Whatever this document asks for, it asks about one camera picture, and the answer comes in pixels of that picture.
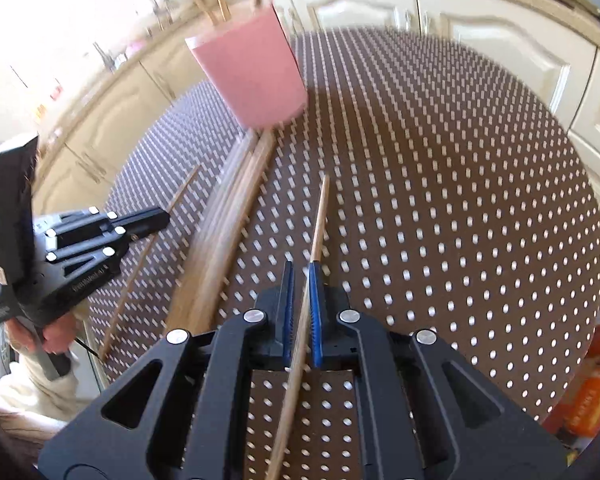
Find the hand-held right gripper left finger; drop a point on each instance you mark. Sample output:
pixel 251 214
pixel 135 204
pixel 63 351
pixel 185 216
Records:
pixel 288 310

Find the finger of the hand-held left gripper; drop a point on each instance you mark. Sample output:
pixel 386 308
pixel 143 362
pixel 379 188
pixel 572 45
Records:
pixel 112 249
pixel 145 219

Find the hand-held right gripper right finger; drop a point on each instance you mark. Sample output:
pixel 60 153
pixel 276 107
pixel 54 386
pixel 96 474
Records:
pixel 317 325

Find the bunch of wooden chopsticks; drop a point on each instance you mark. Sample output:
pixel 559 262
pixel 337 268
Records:
pixel 230 220

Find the pink cylindrical cup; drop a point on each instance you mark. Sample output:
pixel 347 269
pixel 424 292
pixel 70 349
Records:
pixel 250 70

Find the person's left hand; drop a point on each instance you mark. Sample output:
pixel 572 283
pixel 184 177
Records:
pixel 60 335

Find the brown polka-dot tablecloth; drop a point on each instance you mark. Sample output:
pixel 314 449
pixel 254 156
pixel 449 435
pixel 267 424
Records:
pixel 430 210

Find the cream clothing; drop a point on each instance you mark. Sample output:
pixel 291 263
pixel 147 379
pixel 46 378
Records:
pixel 35 395

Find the orange cardboard box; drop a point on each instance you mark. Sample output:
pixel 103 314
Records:
pixel 595 390

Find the cream base cabinets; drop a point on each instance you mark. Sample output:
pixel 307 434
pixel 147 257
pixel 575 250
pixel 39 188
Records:
pixel 480 35

